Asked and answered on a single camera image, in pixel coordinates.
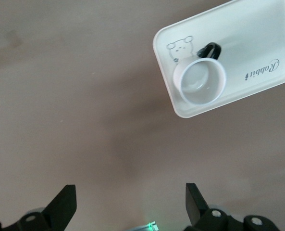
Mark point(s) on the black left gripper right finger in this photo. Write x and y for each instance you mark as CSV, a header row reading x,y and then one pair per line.
x,y
197,211

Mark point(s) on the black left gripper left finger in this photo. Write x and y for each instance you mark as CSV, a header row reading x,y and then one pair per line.
x,y
60,209

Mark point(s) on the cream rabbit print tray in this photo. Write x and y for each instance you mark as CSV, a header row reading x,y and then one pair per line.
x,y
252,48

